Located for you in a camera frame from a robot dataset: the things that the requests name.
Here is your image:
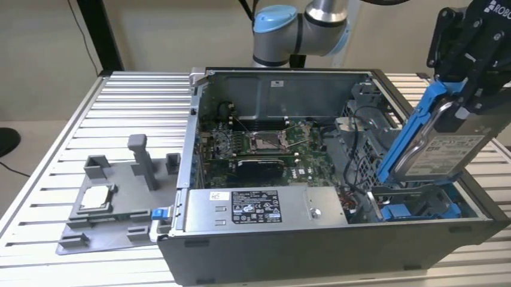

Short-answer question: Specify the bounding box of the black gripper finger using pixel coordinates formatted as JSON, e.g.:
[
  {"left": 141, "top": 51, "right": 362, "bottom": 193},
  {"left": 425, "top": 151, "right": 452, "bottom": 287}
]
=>
[
  {"left": 433, "top": 14, "right": 511, "bottom": 134},
  {"left": 425, "top": 7, "right": 469, "bottom": 83}
]

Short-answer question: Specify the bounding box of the hard disk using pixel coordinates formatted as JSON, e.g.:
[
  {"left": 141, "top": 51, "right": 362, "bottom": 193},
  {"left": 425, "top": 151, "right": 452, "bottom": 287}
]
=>
[{"left": 376, "top": 76, "right": 500, "bottom": 183}]

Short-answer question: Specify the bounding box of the grey metal disk bay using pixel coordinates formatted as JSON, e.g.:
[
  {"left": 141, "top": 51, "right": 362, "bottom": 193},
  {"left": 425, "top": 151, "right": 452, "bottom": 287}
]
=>
[{"left": 322, "top": 100, "right": 476, "bottom": 224}]

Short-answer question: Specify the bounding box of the blue disk bay tray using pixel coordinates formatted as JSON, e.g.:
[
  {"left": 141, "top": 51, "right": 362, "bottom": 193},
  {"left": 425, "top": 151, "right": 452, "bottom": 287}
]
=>
[{"left": 380, "top": 204, "right": 420, "bottom": 222}]

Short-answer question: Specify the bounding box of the metal socket cover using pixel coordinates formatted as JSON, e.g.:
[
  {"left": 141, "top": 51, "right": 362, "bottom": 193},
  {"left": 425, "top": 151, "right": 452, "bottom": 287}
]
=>
[{"left": 285, "top": 124, "right": 314, "bottom": 147}]

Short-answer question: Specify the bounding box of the green motherboard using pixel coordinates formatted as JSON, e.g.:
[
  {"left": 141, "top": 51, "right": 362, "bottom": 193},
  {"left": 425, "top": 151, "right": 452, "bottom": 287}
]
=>
[{"left": 197, "top": 119, "right": 344, "bottom": 188}]

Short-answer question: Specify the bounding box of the black RAM slot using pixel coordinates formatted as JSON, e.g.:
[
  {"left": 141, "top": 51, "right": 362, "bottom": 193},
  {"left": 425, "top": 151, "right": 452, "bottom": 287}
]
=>
[
  {"left": 229, "top": 120, "right": 289, "bottom": 126},
  {"left": 229, "top": 117, "right": 289, "bottom": 122}
]

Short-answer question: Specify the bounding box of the CPU socket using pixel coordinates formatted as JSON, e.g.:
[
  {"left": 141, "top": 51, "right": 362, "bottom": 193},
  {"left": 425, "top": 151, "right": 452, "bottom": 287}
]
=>
[{"left": 249, "top": 131, "right": 282, "bottom": 152}]

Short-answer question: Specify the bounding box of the thin metal locking lever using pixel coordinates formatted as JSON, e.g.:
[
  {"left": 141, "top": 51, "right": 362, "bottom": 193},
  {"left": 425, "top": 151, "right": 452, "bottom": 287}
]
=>
[{"left": 229, "top": 113, "right": 253, "bottom": 135}]

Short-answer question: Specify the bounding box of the black graphics card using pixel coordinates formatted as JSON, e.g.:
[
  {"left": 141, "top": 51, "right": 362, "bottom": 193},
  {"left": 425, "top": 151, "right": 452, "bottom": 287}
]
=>
[{"left": 233, "top": 158, "right": 286, "bottom": 180}]

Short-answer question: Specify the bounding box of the silver power supply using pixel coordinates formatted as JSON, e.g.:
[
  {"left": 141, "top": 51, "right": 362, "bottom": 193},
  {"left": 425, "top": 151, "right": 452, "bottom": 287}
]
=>
[{"left": 184, "top": 187, "right": 349, "bottom": 234}]

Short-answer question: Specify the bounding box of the black PC case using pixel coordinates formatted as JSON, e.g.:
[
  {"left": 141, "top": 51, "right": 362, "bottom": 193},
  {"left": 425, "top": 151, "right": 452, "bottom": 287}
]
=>
[{"left": 157, "top": 67, "right": 511, "bottom": 286}]

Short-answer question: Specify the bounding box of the grey parts rack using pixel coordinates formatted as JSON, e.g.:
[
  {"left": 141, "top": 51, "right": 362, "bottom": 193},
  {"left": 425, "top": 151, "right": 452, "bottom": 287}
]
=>
[{"left": 54, "top": 133, "right": 182, "bottom": 255}]

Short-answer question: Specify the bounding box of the silver CPU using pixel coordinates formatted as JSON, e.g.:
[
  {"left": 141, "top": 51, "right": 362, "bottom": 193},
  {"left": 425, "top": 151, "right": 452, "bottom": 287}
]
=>
[{"left": 77, "top": 187, "right": 112, "bottom": 210}]

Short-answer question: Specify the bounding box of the black chair base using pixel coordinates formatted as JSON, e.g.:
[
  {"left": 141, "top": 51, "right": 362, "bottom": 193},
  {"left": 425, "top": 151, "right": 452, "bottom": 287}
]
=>
[{"left": 0, "top": 127, "right": 21, "bottom": 158}]

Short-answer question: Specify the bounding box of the long black wire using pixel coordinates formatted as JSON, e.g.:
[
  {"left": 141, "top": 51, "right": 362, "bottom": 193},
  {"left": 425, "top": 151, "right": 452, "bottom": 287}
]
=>
[{"left": 342, "top": 105, "right": 394, "bottom": 192}]

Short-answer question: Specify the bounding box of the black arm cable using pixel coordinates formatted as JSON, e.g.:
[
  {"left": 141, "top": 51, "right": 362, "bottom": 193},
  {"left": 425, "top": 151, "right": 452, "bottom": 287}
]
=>
[{"left": 237, "top": 0, "right": 256, "bottom": 23}]

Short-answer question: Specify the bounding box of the black vertical post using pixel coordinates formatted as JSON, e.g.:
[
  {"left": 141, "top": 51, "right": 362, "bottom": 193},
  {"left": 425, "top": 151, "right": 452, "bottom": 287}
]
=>
[{"left": 74, "top": 0, "right": 125, "bottom": 72}]

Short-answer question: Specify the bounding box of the thin black floor cable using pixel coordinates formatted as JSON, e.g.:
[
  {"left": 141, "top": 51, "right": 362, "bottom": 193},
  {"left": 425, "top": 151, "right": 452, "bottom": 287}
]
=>
[{"left": 0, "top": 161, "right": 32, "bottom": 178}]

